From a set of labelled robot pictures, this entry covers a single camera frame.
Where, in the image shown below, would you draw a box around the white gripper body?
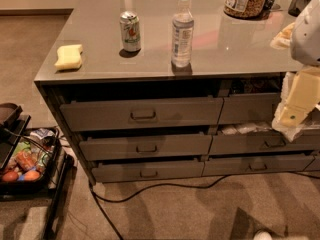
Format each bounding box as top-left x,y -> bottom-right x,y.
272,66 -> 320,142

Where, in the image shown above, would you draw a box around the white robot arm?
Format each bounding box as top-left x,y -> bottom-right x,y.
271,0 -> 320,142

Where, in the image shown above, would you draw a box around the plastic bags in drawer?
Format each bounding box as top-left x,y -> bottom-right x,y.
221,122 -> 272,135

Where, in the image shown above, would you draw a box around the grey drawer cabinet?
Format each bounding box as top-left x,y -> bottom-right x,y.
35,0 -> 320,183

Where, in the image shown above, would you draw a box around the clear water bottle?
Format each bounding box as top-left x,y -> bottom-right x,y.
171,0 -> 194,68

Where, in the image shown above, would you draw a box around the green soda can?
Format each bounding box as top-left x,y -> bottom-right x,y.
120,11 -> 141,52

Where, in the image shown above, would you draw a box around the yellow sponge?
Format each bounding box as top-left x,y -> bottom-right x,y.
55,44 -> 83,70

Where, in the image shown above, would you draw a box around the black basket of groceries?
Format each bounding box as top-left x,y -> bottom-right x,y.
0,128 -> 61,195

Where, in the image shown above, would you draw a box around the black floor cable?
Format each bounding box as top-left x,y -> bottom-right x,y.
88,171 -> 320,240

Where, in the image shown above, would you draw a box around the black cart frame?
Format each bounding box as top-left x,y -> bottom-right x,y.
0,103 -> 74,240

